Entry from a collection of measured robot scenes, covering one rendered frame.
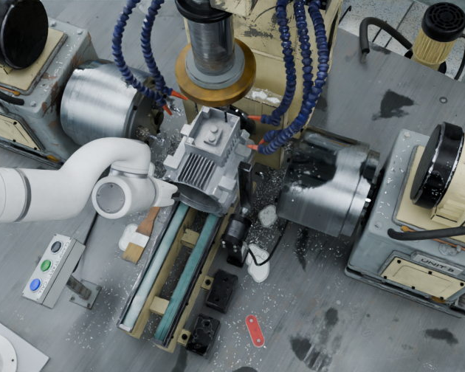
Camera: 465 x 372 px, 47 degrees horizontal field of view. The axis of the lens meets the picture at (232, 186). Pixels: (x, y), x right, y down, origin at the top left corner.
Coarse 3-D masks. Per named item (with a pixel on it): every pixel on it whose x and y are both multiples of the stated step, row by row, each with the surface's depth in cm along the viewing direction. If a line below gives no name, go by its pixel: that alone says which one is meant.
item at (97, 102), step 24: (96, 72) 140; (120, 72) 141; (144, 72) 144; (72, 96) 139; (96, 96) 137; (120, 96) 137; (144, 96) 140; (72, 120) 140; (96, 120) 138; (120, 120) 136; (144, 120) 145
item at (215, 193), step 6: (240, 132) 140; (246, 132) 140; (240, 138) 140; (246, 138) 140; (168, 174) 135; (174, 174) 136; (174, 180) 136; (210, 192) 133; (216, 192) 133; (222, 192) 134; (174, 198) 147; (216, 198) 133
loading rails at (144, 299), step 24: (168, 216) 148; (192, 216) 157; (216, 216) 148; (168, 240) 146; (192, 240) 154; (216, 240) 150; (144, 264) 143; (168, 264) 150; (192, 264) 143; (144, 288) 141; (192, 288) 141; (144, 312) 143; (168, 312) 138; (168, 336) 135
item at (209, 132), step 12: (204, 120) 138; (216, 120) 138; (228, 120) 138; (192, 132) 135; (204, 132) 137; (216, 132) 135; (228, 132) 137; (192, 144) 133; (204, 144) 136; (216, 144) 135; (228, 144) 134; (204, 156) 135; (216, 156) 132; (228, 156) 137
